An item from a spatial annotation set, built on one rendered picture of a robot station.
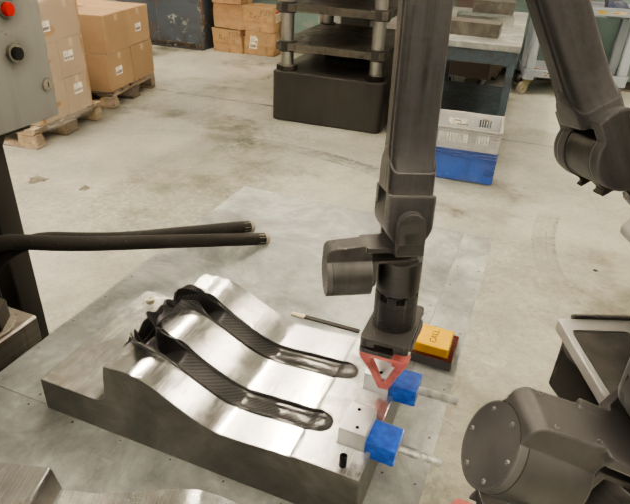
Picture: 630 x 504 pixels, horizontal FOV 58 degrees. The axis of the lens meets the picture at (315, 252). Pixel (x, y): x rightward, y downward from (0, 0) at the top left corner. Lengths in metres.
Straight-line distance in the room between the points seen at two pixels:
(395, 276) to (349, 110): 4.01
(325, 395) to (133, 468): 0.29
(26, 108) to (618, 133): 1.08
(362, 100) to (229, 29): 3.20
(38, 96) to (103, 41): 3.82
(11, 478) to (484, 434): 0.55
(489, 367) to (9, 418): 1.77
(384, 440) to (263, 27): 6.75
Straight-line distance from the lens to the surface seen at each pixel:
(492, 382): 2.29
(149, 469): 0.88
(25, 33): 1.33
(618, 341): 0.80
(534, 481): 0.38
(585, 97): 0.75
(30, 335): 1.24
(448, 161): 3.91
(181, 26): 7.68
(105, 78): 5.23
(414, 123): 0.67
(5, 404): 1.03
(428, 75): 0.67
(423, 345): 1.03
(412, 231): 0.68
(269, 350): 0.91
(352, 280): 0.70
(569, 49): 0.73
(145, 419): 0.86
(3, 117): 1.30
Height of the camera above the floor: 1.47
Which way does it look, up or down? 30 degrees down
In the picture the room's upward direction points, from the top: 3 degrees clockwise
